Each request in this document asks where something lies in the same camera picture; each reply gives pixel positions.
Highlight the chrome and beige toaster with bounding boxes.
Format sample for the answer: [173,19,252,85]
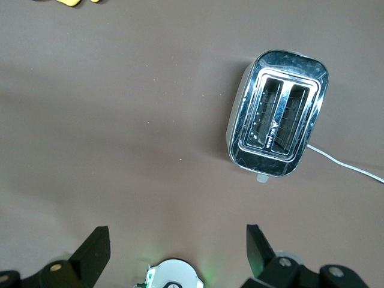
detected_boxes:
[224,49,329,183]

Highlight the white toaster power cable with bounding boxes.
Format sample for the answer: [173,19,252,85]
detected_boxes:
[307,143,384,184]

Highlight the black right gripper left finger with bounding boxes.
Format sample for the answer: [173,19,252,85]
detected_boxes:
[0,226,112,288]

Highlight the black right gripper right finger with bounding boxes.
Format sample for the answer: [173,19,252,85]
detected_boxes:
[241,223,370,288]

